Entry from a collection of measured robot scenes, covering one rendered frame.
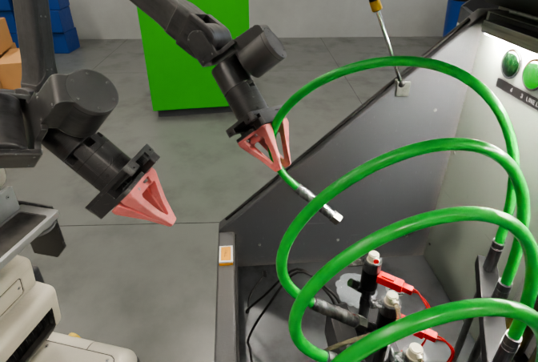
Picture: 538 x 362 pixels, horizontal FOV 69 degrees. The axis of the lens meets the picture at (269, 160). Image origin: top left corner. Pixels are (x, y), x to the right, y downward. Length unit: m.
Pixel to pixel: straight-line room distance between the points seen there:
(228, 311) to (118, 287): 1.49
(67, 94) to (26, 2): 0.49
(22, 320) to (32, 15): 0.68
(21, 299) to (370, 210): 0.88
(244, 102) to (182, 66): 3.16
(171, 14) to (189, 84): 3.15
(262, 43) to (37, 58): 0.49
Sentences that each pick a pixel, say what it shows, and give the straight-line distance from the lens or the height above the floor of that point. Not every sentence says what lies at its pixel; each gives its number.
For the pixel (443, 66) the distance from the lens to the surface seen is 0.58.
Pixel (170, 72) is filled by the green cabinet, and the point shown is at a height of 0.45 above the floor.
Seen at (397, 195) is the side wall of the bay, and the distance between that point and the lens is 1.00.
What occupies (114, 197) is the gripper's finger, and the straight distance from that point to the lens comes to 0.53.
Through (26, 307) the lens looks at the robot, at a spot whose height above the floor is 0.80.
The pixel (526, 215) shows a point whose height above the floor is 1.28.
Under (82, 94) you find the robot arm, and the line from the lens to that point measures 0.48.
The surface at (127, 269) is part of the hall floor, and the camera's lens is 2.34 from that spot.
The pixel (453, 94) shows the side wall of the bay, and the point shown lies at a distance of 0.93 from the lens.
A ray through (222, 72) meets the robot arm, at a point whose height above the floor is 1.38.
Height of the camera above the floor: 1.58
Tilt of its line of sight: 30 degrees down
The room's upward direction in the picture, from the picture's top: straight up
